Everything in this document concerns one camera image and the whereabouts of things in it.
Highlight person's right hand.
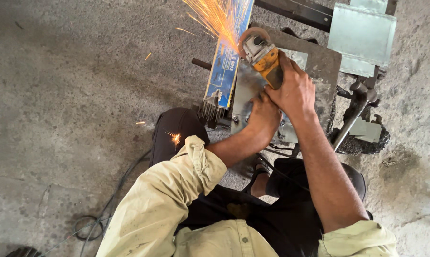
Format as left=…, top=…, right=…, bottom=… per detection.
left=264, top=50, right=317, bottom=121

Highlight person's left hand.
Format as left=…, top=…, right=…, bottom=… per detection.
left=242, top=91, right=284, bottom=144

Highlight shiny metal sheet workpiece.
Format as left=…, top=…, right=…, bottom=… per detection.
left=230, top=47, right=309, bottom=144

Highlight yellow angle grinder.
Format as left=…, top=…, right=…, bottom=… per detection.
left=237, top=27, right=285, bottom=90

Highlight blue welding electrode box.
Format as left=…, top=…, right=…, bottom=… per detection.
left=203, top=0, right=255, bottom=110

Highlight bundle of grey welding electrodes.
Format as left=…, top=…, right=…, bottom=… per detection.
left=199, top=99, right=227, bottom=124

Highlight rusty metal rod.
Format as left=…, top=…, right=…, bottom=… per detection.
left=191, top=57, right=213, bottom=71

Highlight dark steel work plate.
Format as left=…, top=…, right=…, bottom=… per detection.
left=248, top=22, right=343, bottom=139

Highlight black sandal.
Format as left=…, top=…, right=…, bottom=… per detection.
left=241, top=162, right=272, bottom=195

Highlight black steel bar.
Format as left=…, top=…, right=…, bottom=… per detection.
left=254, top=0, right=335, bottom=33

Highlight dark iron bench vise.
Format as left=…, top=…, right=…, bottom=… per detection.
left=331, top=79, right=382, bottom=153

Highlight small cut metal sheet pieces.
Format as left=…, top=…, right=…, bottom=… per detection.
left=349, top=116, right=383, bottom=144

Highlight person's black trousers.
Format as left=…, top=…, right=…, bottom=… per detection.
left=149, top=107, right=375, bottom=257

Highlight galvanized folded metal sheet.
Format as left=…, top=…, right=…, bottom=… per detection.
left=326, top=0, right=398, bottom=78

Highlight person's beige shirt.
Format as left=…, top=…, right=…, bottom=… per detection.
left=95, top=134, right=400, bottom=257

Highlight black ribbed object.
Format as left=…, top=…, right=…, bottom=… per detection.
left=5, top=246, right=44, bottom=257

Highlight black cable on floor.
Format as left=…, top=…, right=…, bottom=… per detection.
left=40, top=149, right=153, bottom=257

